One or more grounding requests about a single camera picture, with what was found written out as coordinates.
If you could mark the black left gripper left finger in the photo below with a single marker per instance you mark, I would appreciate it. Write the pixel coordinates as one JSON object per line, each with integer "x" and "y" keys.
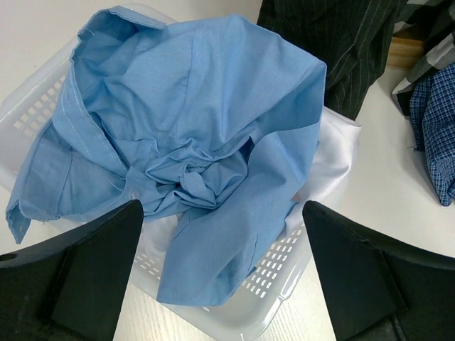
{"x": 95, "y": 272}

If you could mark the black pinstripe shirt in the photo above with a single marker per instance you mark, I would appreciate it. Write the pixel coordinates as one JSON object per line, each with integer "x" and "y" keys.
{"x": 352, "y": 37}

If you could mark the black white checkered shirt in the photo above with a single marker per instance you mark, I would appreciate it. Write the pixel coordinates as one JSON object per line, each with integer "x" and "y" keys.
{"x": 435, "y": 21}

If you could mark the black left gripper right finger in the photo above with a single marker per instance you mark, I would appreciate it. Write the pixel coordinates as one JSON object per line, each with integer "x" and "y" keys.
{"x": 360, "y": 292}

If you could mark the light blue shirt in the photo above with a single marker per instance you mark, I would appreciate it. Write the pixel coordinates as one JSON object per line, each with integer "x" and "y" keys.
{"x": 216, "y": 121}

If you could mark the wooden clothes rack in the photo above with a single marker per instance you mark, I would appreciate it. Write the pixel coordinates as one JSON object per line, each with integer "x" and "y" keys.
{"x": 406, "y": 48}

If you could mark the blue plaid shirt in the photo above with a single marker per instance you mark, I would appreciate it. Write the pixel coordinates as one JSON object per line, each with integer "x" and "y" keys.
{"x": 432, "y": 118}

